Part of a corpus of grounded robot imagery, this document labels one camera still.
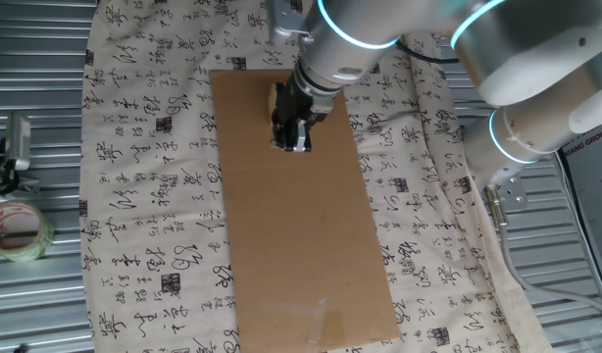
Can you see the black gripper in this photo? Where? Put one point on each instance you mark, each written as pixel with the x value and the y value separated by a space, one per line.
pixel 293 105

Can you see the small wooden block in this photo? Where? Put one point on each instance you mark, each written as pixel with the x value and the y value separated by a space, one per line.
pixel 271 103

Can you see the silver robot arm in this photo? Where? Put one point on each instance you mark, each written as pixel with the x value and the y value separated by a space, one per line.
pixel 526 49

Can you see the brown cardboard sheet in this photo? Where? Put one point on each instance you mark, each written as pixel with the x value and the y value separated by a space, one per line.
pixel 301 235

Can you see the calligraphy print cloth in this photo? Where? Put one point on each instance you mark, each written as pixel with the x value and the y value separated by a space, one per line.
pixel 149 196

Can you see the clear packing tape roll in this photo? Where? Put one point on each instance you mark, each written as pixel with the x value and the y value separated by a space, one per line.
pixel 21 256

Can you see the printed grey poster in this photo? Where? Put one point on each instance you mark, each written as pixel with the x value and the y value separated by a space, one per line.
pixel 595 186

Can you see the small black knob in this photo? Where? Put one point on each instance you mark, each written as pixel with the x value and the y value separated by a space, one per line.
pixel 21 348

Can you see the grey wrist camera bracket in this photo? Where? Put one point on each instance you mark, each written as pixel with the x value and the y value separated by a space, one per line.
pixel 281 19

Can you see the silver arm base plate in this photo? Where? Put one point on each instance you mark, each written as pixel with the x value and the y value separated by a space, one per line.
pixel 514 193

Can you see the silver finned camera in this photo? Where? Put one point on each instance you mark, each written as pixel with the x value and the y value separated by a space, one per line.
pixel 17 142

